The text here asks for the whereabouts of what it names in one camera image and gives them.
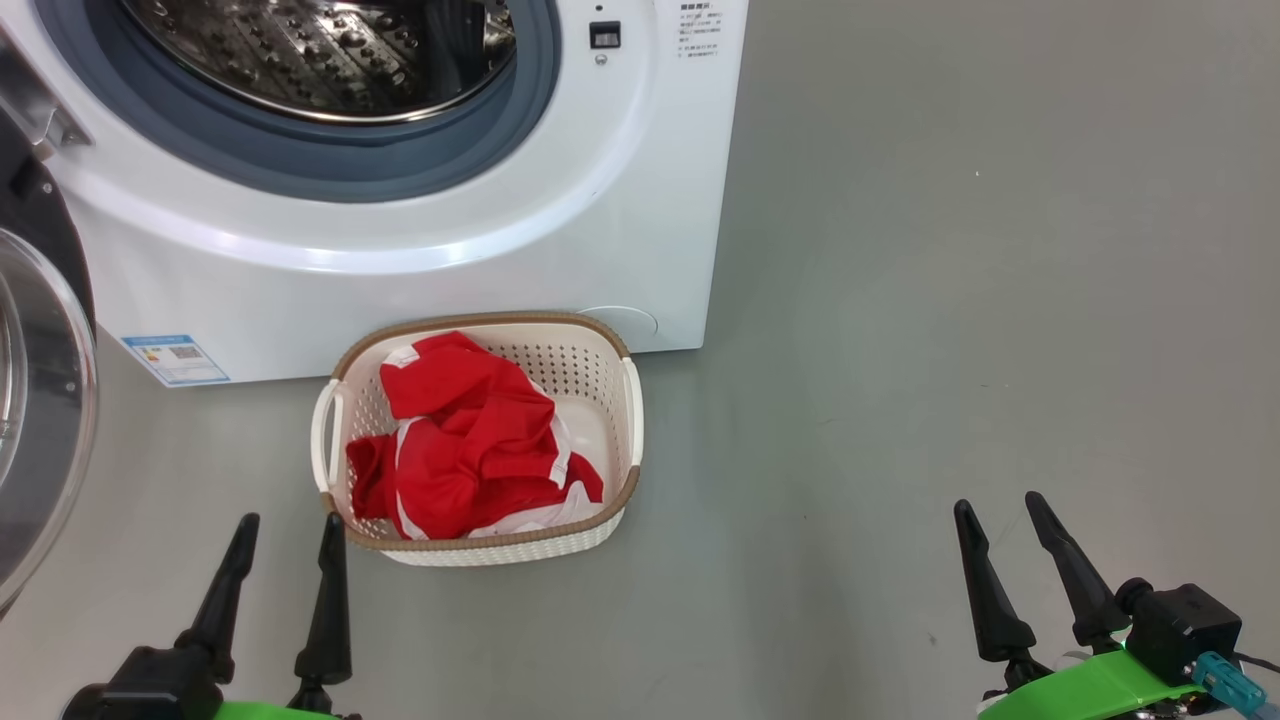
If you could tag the white front-load washing machine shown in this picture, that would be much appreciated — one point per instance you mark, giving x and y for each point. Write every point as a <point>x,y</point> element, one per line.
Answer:
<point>400,250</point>

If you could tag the blue energy label sticker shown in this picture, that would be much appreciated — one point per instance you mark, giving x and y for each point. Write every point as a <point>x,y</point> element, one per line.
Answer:
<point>178,360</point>

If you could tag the round white filter cover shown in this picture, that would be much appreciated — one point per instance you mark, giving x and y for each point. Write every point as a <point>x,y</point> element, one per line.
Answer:
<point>630,322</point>

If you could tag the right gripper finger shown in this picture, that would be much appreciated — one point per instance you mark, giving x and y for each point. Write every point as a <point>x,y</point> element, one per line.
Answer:
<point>995,600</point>
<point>1085,590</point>

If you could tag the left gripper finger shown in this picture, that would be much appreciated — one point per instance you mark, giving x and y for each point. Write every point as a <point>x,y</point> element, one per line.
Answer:
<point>328,620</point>
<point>222,600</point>

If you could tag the red and white garment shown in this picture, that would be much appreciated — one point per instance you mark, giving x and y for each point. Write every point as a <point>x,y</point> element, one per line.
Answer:
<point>470,440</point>

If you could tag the cream basket with brown rim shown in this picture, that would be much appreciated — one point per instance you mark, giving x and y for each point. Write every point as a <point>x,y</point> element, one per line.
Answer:
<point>590,400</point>

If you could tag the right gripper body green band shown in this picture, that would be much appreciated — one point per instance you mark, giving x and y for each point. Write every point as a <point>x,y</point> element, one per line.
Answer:
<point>1090,690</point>

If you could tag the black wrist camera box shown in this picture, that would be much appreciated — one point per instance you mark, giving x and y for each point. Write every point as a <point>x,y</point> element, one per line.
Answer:
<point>1185,625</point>

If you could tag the black-rimmed glass washer door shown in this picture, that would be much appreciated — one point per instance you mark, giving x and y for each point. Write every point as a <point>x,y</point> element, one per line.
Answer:
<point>40,420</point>

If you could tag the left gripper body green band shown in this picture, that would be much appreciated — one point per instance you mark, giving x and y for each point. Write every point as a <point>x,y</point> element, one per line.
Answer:
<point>150,690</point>

